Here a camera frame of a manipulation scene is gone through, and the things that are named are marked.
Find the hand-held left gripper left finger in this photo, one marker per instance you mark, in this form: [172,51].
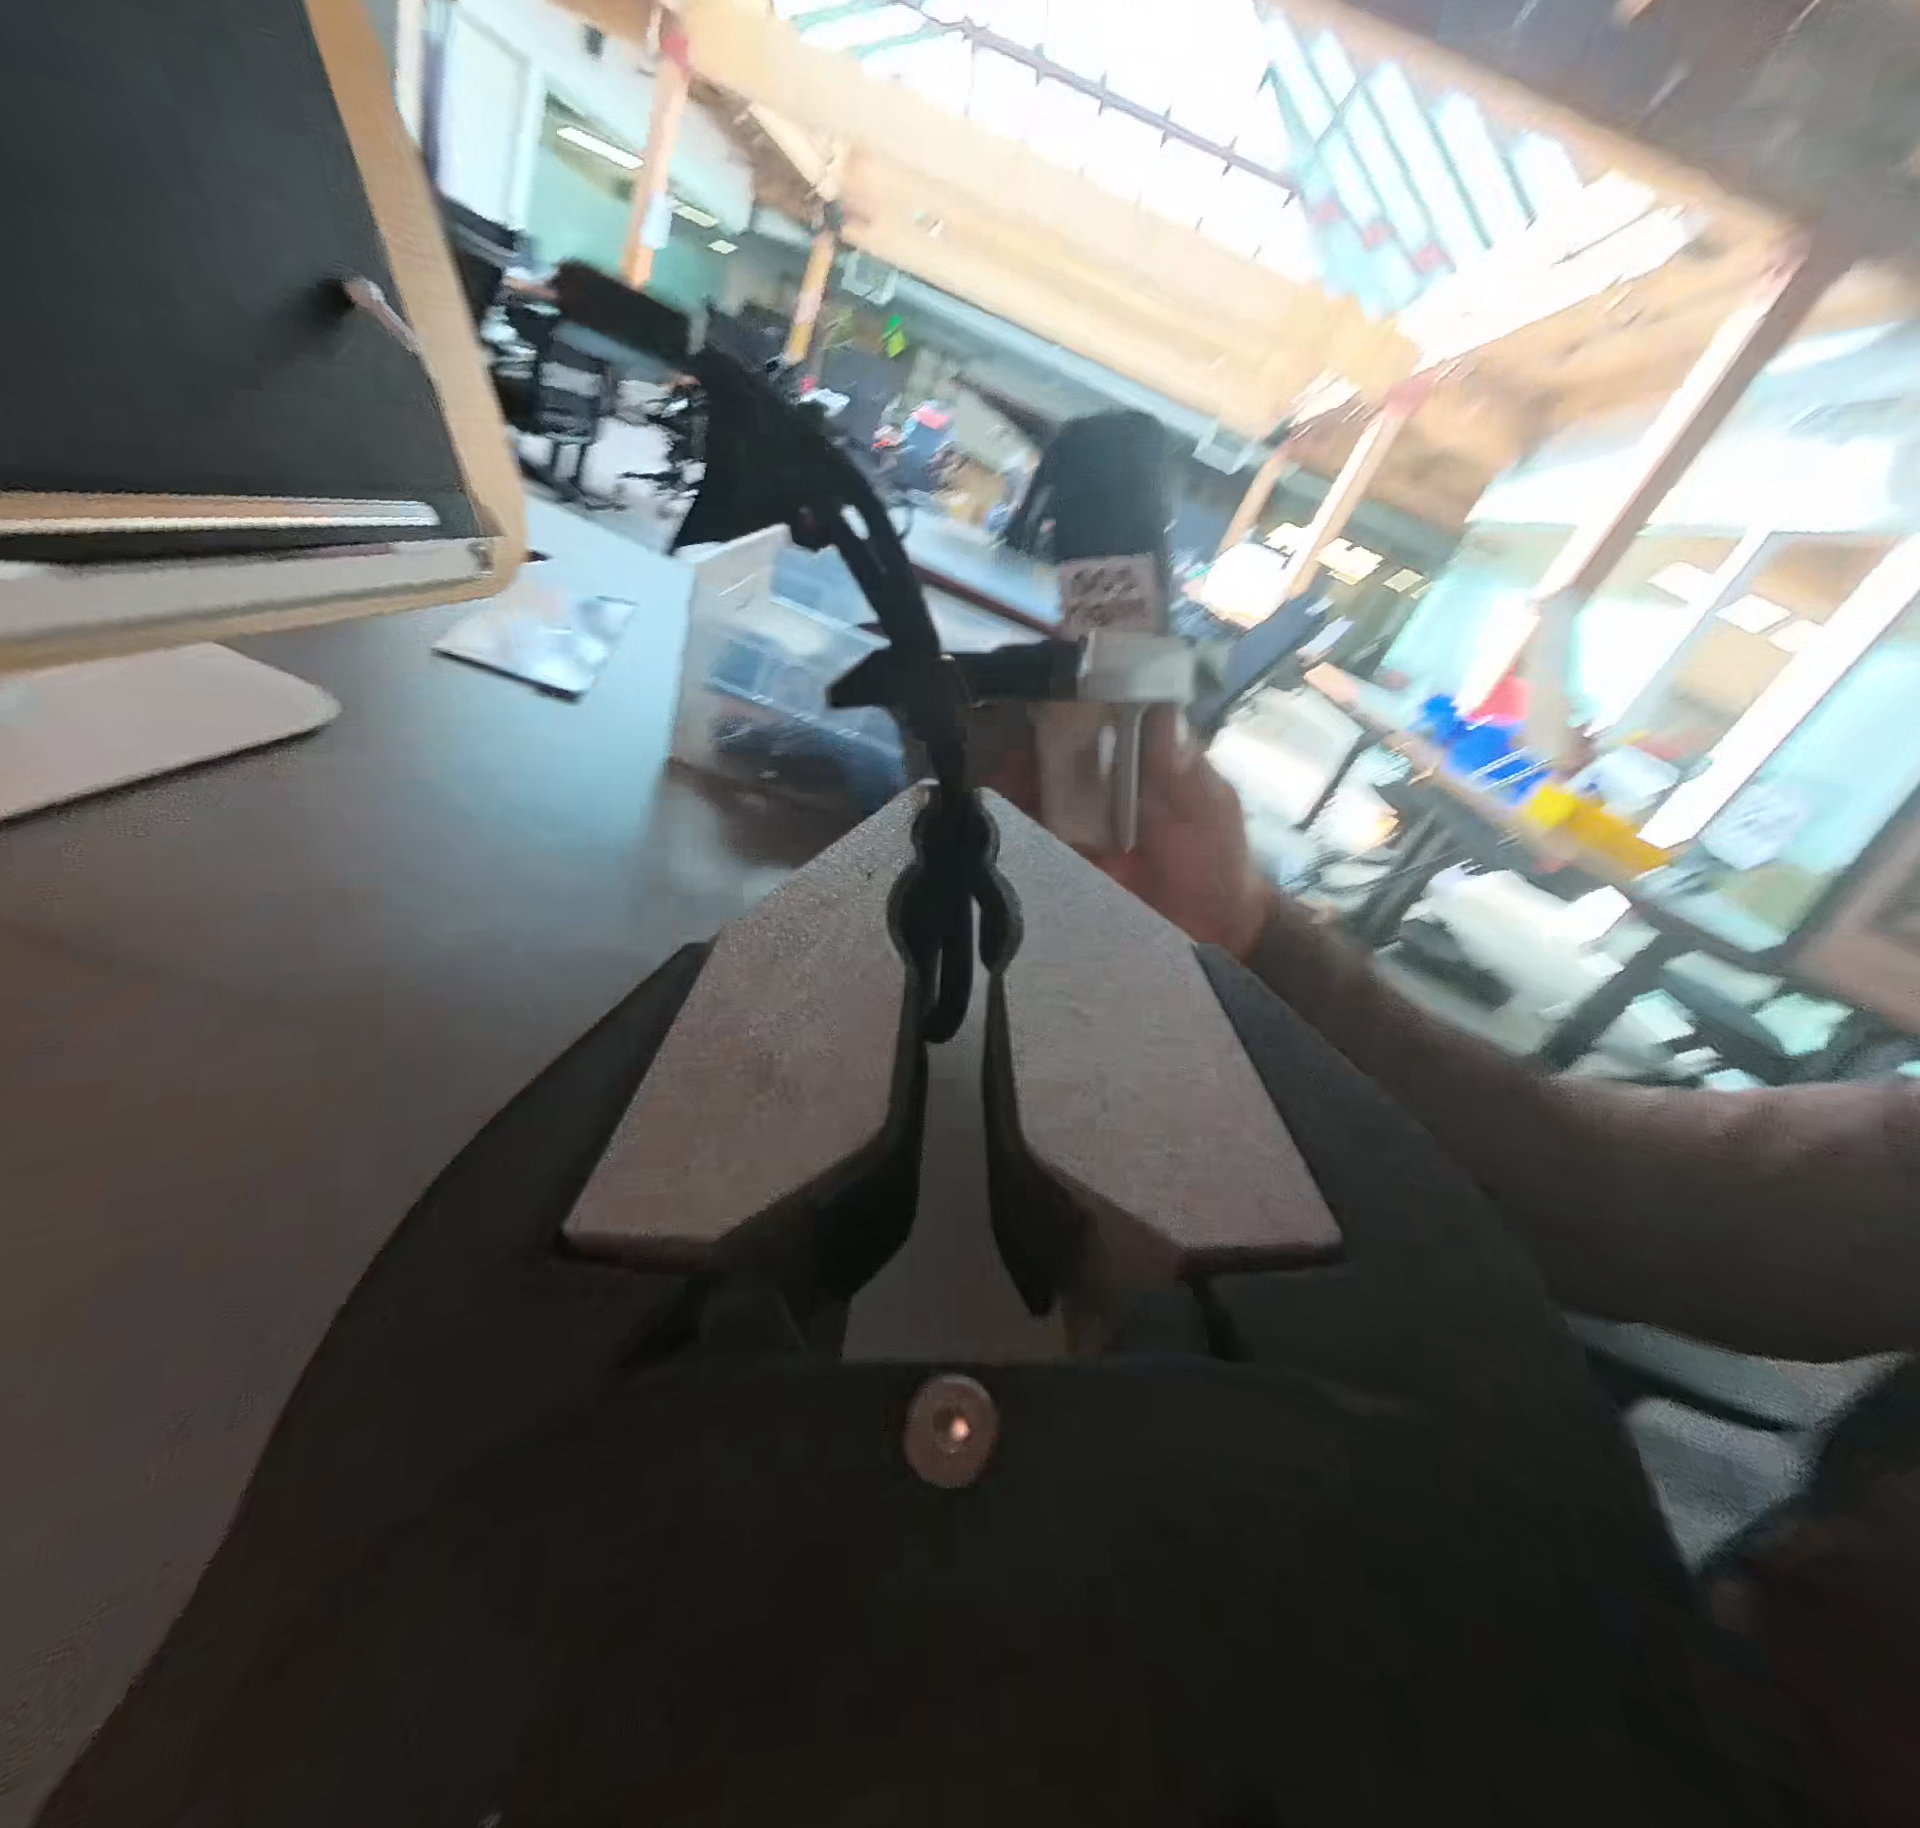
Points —
[751,1062]

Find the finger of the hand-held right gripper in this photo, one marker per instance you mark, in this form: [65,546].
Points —
[1132,666]

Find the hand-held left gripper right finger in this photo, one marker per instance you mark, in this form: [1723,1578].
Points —
[1141,1078]

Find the black curved band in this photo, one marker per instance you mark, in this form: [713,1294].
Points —
[919,628]

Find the person's right forearm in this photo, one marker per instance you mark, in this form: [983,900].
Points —
[1574,1168]

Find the person's right hand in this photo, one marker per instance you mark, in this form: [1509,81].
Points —
[1215,852]

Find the black jacket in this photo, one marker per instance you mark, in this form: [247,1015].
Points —
[735,463]

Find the clear plastic bin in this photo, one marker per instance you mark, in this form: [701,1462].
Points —
[751,658]

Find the silver foil packet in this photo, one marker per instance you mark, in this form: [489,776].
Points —
[541,641]

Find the yellow crate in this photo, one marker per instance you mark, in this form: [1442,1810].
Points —
[1590,821]

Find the wooden black book stand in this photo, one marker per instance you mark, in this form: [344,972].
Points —
[180,209]

